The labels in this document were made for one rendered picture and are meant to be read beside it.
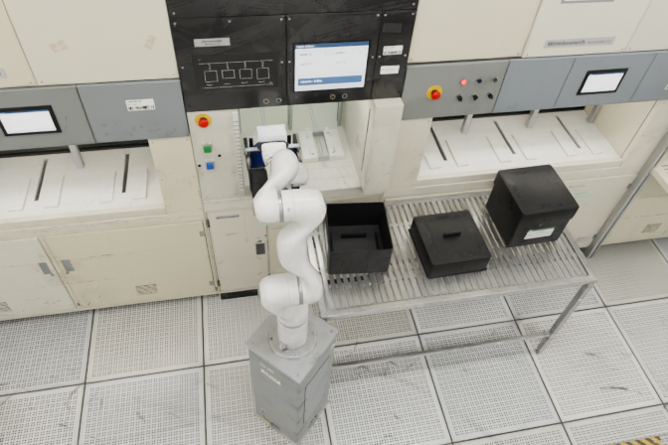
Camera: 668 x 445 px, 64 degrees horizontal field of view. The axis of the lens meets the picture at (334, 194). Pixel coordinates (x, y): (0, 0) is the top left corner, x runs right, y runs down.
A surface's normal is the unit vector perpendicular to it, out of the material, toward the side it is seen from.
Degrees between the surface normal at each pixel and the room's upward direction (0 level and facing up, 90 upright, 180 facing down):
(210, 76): 90
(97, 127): 90
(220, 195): 90
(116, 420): 0
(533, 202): 0
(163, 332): 0
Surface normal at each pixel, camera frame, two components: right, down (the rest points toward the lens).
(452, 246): 0.06, -0.67
